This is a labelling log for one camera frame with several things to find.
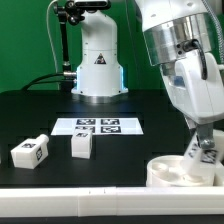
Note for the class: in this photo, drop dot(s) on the white right fence bar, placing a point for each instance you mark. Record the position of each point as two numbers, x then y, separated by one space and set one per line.
219 146

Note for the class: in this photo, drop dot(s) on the white front fence bar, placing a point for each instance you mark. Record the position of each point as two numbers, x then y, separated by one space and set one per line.
110 201

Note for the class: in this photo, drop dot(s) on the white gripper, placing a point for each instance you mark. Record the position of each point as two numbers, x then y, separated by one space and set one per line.
198 99

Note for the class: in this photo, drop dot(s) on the white fence bar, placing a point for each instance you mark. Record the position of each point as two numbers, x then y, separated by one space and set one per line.
219 146
110 201

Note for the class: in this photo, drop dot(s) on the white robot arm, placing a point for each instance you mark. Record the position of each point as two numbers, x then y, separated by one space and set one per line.
177 39

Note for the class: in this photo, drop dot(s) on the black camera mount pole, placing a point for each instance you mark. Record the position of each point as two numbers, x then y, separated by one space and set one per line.
73 12

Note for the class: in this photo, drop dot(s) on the white round stool seat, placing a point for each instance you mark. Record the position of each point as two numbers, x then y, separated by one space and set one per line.
166 171

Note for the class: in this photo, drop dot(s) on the white marker sheet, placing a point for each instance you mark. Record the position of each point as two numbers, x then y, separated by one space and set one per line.
98 126

